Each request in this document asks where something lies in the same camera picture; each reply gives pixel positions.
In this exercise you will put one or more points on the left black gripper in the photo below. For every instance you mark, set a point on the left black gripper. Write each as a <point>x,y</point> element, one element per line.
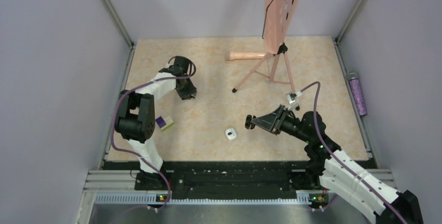
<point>191,90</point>

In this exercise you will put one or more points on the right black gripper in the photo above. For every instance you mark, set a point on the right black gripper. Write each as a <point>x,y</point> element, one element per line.
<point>273,121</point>

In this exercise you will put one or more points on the black earbud charging case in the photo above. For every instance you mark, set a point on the black earbud charging case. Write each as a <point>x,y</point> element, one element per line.
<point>248,122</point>

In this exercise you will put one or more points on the white earbud charging case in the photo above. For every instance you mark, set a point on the white earbud charging case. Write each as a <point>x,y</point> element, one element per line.
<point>231,134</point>

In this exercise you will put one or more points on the pink music stand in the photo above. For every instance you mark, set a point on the pink music stand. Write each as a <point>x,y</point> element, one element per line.
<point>278,15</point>

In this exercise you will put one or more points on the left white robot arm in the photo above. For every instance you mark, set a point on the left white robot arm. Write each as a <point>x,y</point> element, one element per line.
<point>134,116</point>

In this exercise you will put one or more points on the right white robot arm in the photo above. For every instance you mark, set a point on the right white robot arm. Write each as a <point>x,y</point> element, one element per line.
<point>331,168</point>

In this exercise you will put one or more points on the purple and wood blocks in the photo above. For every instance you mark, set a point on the purple and wood blocks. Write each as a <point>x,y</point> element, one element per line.
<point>164,123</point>

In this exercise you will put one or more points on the purple glitter bottle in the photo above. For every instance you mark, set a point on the purple glitter bottle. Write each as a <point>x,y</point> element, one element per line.
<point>357,94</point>

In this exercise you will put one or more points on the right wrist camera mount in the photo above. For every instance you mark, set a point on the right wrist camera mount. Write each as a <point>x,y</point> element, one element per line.
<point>293,102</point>

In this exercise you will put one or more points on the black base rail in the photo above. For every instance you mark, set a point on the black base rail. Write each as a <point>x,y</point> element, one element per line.
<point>224,180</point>

